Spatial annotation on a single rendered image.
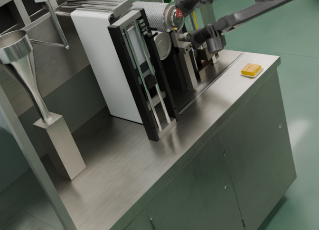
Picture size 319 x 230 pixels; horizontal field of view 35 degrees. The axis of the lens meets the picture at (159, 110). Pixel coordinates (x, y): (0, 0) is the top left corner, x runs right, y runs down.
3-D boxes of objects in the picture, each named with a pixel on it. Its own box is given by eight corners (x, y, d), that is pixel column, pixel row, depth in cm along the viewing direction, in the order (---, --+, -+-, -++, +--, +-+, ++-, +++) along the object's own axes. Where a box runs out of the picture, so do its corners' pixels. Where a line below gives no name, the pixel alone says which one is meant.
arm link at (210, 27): (216, 22, 226) (206, 23, 223) (220, 36, 225) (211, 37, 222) (207, 28, 232) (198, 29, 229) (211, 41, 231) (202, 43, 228)
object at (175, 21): (178, 30, 227) (169, 19, 222) (174, 29, 229) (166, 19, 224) (185, 16, 229) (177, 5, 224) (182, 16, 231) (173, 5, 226)
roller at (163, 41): (158, 64, 224) (150, 40, 218) (118, 57, 241) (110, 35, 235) (174, 50, 231) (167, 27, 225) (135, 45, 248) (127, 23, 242)
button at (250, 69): (254, 77, 234) (253, 72, 233) (241, 74, 239) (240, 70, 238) (261, 69, 238) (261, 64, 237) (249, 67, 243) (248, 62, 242)
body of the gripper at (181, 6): (198, 6, 219) (206, -4, 213) (183, 17, 214) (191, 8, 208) (188, -5, 219) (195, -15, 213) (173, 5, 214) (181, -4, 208)
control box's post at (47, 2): (66, 48, 191) (45, -1, 180) (63, 47, 192) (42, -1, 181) (69, 46, 192) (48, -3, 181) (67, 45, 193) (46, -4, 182)
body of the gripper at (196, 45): (207, 39, 238) (216, 33, 232) (194, 50, 233) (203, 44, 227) (199, 28, 238) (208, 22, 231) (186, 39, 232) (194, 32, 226)
